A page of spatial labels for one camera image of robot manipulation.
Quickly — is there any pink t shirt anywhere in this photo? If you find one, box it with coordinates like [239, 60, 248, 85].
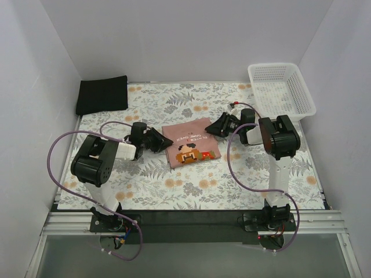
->
[162, 118, 221, 169]

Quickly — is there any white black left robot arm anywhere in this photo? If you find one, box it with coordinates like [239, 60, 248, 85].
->
[71, 122, 173, 232]

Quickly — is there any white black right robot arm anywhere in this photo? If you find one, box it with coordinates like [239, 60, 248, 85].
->
[205, 107, 301, 209]

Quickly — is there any floral patterned table mat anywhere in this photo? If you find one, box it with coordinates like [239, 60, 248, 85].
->
[57, 82, 324, 211]

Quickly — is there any white plastic basket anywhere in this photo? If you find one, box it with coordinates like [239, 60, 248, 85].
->
[248, 63, 317, 122]

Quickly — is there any folded black t shirt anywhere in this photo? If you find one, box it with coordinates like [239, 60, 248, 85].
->
[75, 75, 128, 116]

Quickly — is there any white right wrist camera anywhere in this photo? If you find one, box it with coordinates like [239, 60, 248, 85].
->
[228, 101, 239, 116]

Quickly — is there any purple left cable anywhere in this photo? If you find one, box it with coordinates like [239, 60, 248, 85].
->
[47, 121, 144, 261]

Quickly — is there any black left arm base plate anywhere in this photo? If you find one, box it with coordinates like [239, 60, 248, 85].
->
[89, 207, 138, 233]

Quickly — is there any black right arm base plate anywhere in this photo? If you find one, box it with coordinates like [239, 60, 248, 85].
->
[237, 204, 296, 232]

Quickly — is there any aluminium frame rail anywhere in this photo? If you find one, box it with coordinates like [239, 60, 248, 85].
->
[26, 210, 362, 277]

